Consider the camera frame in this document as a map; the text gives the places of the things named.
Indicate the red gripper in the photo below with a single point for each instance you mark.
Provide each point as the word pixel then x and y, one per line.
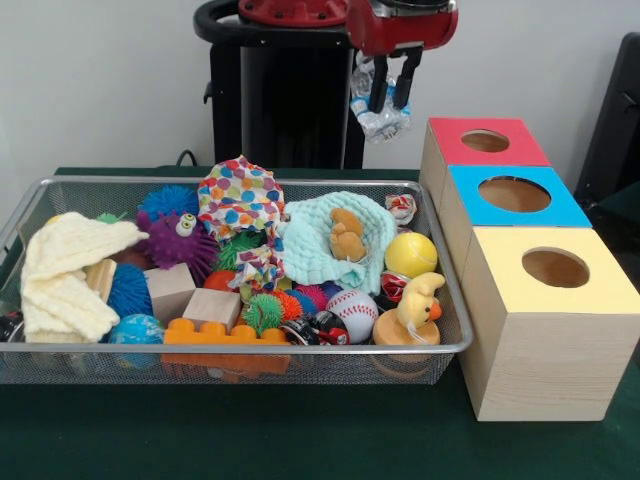
pixel 400 32

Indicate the crushed clear plastic bottle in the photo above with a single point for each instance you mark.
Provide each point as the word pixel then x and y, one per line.
pixel 385 127

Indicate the silver mesh bin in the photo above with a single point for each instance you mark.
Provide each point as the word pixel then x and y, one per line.
pixel 350 370

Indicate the wooden three-hole box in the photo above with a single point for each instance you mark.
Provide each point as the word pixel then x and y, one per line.
pixel 550 360

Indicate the brown plush toy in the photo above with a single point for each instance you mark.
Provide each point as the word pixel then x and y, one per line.
pixel 347 240

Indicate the yellow tennis ball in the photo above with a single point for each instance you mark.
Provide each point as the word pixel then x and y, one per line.
pixel 410 255

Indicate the mint green cloth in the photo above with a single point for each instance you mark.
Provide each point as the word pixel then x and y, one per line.
pixel 305 250

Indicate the polka dot cloth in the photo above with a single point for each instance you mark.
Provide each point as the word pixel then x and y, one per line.
pixel 240 200

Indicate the yellow plush duck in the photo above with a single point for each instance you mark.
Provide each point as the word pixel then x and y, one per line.
pixel 417 305

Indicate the black panel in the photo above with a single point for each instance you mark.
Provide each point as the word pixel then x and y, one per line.
pixel 615 125

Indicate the white toy baseball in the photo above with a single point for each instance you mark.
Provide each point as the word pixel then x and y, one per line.
pixel 352 312

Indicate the blue spiky ball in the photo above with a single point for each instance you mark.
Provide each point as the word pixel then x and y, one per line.
pixel 167 200

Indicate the purple spiky monster toy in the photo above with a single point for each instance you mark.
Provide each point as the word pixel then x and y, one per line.
pixel 170 245

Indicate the orange building brick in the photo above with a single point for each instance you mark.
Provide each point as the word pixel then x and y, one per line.
pixel 225 336

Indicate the dark green tablecloth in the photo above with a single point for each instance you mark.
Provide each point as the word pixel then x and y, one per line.
pixel 300 440

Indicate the cream knitted cloth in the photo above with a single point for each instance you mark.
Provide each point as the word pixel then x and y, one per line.
pixel 60 250

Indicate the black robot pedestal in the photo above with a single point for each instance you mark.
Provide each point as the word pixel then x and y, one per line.
pixel 295 100

